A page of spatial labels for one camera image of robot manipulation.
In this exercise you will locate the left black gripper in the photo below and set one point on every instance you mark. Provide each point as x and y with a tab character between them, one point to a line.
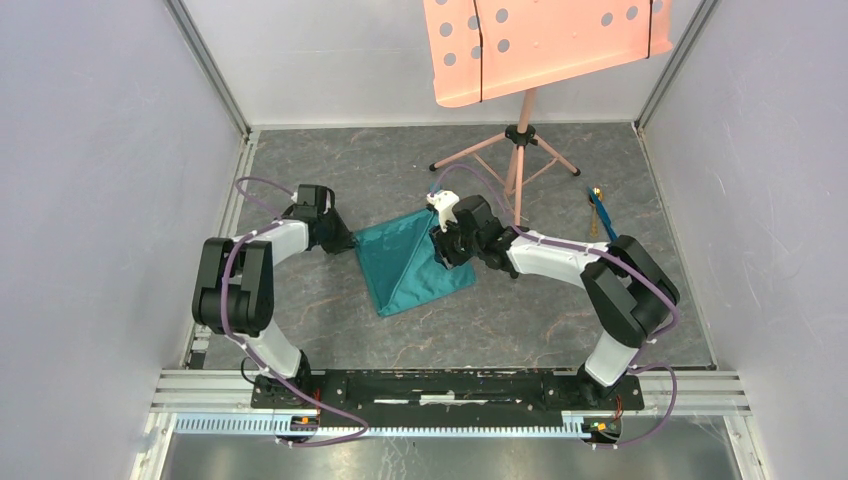
345	240

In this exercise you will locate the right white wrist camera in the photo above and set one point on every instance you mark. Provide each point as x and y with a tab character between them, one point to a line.
443	202

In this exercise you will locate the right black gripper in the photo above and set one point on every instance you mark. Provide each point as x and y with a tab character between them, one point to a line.
443	241

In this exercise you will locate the blue handled utensil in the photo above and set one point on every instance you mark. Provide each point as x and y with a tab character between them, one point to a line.
606	222

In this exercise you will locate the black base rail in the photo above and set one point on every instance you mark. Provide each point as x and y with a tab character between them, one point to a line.
462	401

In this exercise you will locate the teal cloth napkin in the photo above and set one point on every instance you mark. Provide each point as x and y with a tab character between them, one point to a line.
398	262

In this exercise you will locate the gold spoon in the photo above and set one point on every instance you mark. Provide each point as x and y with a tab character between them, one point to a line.
595	196

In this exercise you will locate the pink music stand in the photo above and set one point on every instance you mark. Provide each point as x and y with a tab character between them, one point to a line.
483	50

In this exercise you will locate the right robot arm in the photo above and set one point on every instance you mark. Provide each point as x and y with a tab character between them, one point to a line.
630	293

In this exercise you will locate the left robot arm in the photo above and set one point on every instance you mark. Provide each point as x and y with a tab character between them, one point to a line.
234	290

